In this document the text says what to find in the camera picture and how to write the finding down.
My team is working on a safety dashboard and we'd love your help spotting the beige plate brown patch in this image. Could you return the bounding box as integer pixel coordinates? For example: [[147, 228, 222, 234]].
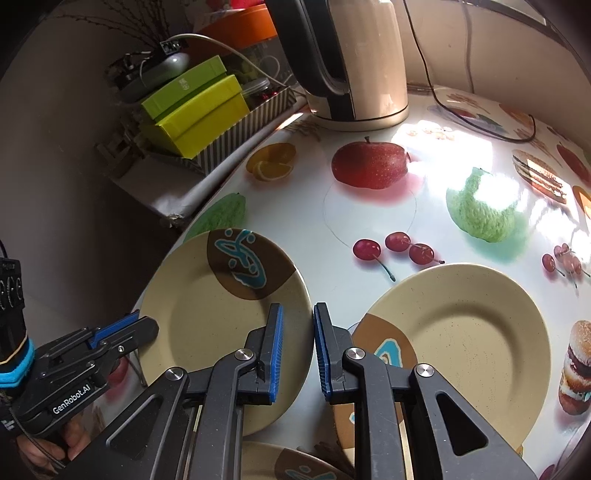
[[139, 228, 312, 434], [352, 264, 551, 452]]

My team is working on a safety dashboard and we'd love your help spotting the lime green box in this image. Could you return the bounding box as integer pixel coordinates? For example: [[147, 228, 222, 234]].
[[140, 55, 226, 121]]

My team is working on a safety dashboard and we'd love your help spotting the small glass jar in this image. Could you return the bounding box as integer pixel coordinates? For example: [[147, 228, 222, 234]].
[[242, 78, 273, 111]]

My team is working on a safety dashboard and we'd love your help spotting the beige plate bottom edge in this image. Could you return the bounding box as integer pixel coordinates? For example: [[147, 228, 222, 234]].
[[242, 441, 349, 480]]

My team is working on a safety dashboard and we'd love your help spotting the striped cardboard tray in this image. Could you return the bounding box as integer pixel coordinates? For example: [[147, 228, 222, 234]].
[[173, 89, 297, 176]]

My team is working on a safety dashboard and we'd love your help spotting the black power cable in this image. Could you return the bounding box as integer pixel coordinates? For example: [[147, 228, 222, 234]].
[[400, 0, 538, 144]]

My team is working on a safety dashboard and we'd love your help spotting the cream electric kettle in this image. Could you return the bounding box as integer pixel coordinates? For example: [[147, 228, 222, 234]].
[[266, 0, 409, 132]]

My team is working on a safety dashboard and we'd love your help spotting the white cable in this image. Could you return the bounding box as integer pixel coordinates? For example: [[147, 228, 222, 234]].
[[138, 32, 306, 99]]

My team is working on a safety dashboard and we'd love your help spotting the grey oval device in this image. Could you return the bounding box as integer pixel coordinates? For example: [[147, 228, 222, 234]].
[[120, 53, 189, 103]]

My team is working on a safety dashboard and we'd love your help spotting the person's left hand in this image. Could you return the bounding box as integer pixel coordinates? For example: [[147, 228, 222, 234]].
[[16, 414, 90, 473]]

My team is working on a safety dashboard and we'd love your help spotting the orange container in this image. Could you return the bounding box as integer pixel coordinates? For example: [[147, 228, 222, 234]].
[[184, 2, 277, 63]]

